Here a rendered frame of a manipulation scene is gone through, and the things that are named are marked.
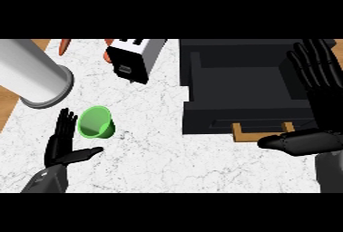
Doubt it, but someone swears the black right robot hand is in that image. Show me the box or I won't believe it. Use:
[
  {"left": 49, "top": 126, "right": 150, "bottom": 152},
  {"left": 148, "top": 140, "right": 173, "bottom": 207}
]
[{"left": 258, "top": 38, "right": 343, "bottom": 157}]

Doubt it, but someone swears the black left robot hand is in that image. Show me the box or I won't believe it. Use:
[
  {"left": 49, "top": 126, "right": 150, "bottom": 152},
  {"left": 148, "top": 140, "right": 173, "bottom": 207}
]
[{"left": 43, "top": 107, "right": 105, "bottom": 169}]

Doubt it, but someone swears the green cup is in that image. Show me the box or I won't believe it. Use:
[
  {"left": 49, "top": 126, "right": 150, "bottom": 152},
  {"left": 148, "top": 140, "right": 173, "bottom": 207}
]
[{"left": 77, "top": 105, "right": 117, "bottom": 140}]

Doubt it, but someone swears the dark grey open drawer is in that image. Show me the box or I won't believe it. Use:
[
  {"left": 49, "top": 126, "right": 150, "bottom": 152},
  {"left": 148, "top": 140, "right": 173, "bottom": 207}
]
[{"left": 179, "top": 38, "right": 343, "bottom": 136}]

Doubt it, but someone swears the large white cylinder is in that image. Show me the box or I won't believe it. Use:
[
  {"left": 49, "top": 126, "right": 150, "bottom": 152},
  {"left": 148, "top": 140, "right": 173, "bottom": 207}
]
[{"left": 0, "top": 39, "right": 76, "bottom": 110}]

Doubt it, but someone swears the white and black toaster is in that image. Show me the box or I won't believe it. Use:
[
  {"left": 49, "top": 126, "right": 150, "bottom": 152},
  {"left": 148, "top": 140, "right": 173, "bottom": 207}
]
[{"left": 105, "top": 38, "right": 169, "bottom": 85}]

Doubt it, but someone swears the wooden drawer handle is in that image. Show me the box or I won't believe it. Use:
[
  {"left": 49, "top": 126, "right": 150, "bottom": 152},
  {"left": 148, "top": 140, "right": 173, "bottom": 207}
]
[{"left": 231, "top": 121, "right": 296, "bottom": 143}]

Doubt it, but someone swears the orange utensil handle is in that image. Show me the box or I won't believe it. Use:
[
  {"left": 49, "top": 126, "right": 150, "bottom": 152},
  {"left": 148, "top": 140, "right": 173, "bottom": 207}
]
[
  {"left": 58, "top": 38, "right": 73, "bottom": 57},
  {"left": 102, "top": 38, "right": 117, "bottom": 64}
]

